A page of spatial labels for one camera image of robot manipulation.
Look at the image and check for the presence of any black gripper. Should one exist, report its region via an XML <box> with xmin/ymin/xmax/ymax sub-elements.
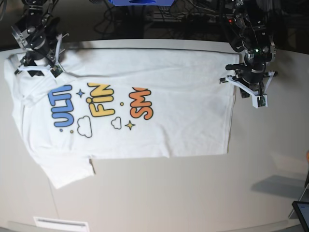
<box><xmin>31</xmin><ymin>47</ymin><xmax>56</xmax><ymax>66</ymax></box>
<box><xmin>225</xmin><ymin>59</ymin><xmax>266</xmax><ymax>89</ymax></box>

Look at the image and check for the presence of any white printed T-shirt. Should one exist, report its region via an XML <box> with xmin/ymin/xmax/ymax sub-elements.
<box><xmin>4</xmin><ymin>48</ymin><xmax>239</xmax><ymax>189</ymax></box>

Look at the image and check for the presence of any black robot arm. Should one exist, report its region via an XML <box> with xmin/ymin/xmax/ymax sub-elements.
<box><xmin>219</xmin><ymin>0</ymin><xmax>276</xmax><ymax>91</ymax></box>
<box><xmin>12</xmin><ymin>0</ymin><xmax>63</xmax><ymax>72</ymax></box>

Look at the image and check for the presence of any blue robot base block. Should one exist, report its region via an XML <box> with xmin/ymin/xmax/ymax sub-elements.
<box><xmin>109</xmin><ymin>0</ymin><xmax>174</xmax><ymax>6</ymax></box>

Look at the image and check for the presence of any black tablet device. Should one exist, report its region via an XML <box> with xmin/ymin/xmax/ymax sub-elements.
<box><xmin>292</xmin><ymin>201</ymin><xmax>309</xmax><ymax>232</ymax></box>

